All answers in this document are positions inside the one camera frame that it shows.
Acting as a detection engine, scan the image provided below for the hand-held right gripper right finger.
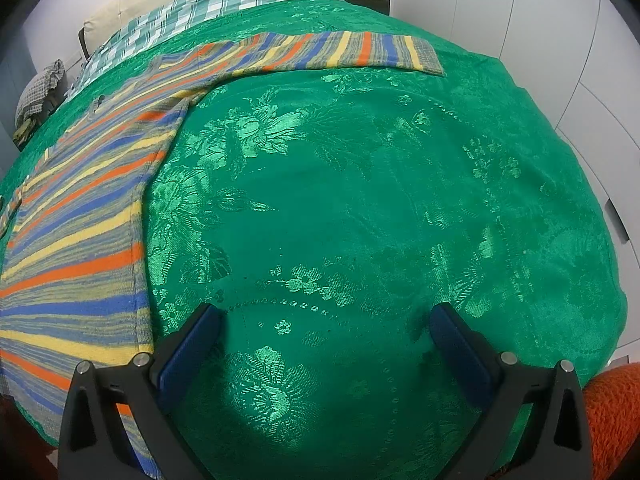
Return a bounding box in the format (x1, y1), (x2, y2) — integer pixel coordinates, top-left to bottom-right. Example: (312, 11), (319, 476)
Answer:
(429, 301), (594, 480)

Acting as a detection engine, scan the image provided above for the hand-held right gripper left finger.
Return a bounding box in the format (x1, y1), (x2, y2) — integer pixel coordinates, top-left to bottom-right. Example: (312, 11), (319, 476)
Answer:
(59, 302), (226, 480)

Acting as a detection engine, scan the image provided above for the striped knit sweater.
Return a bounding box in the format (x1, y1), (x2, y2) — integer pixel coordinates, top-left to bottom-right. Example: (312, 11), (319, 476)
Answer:
(0, 31), (446, 476)

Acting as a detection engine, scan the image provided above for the pile of checked clothes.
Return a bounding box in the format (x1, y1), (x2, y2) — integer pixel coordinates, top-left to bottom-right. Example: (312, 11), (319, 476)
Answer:
(12, 59), (68, 151)

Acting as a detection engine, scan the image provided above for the orange knit cloth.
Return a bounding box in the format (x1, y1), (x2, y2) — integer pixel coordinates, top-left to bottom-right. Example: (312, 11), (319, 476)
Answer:
(582, 364), (640, 480)

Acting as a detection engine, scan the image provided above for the green floral bedspread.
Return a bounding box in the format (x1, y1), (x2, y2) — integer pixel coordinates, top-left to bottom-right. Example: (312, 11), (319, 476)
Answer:
(0, 0), (629, 480)

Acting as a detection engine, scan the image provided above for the white wardrobe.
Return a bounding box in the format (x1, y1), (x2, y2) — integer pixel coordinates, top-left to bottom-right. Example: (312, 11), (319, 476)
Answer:
(390, 0), (640, 366)

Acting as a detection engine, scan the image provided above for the green plaid bed sheet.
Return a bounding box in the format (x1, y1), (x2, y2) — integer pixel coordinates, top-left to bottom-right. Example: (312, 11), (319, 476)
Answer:
(65, 0), (346, 102)

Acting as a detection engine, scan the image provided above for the dark nightstand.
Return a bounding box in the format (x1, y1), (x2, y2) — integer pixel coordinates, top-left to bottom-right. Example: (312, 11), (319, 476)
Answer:
(342, 0), (392, 17)

